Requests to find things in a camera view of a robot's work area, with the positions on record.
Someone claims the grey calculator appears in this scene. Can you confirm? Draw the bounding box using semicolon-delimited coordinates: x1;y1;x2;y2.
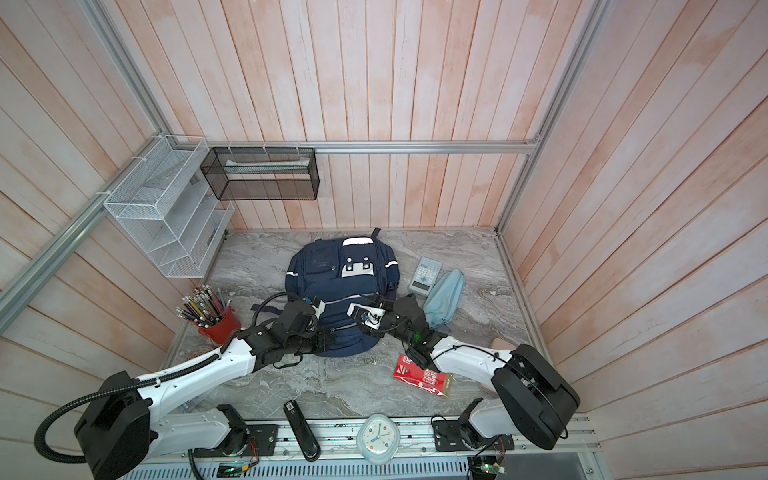
408;256;442;297

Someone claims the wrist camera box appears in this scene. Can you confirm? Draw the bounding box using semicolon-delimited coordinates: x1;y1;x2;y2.
306;297;325;319
348;303;386;330

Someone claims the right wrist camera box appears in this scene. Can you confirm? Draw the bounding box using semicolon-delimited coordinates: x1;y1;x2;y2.
348;303;386;330

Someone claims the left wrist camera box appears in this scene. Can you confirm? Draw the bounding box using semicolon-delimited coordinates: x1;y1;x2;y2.
306;297;325;319

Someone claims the navy blue student backpack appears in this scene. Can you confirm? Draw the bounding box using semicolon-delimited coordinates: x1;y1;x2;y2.
285;228;400;358

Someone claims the white round clock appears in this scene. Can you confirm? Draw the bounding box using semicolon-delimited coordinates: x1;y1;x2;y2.
356;414;401;465

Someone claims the white wire mesh shelf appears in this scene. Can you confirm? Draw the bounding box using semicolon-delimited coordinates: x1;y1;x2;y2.
104;135;234;279

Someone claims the black wire mesh basket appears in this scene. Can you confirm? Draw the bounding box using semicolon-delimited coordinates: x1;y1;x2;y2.
201;146;320;201

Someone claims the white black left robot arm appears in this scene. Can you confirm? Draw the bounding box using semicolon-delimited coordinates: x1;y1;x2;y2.
33;298;332;479

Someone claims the aluminium frame rail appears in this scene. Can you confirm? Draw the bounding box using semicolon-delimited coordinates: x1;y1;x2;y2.
175;137;538;154

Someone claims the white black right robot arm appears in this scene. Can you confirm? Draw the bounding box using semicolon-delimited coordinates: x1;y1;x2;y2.
375;295;581;450

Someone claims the red pencil cup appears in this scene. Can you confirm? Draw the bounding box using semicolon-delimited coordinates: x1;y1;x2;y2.
197;307;241;345

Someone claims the light blue pencil pouch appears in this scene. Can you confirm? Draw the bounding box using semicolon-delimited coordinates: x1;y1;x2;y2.
423;269;465;328

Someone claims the bundle of pencils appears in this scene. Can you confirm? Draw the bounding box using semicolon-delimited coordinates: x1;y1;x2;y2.
175;284;231;329

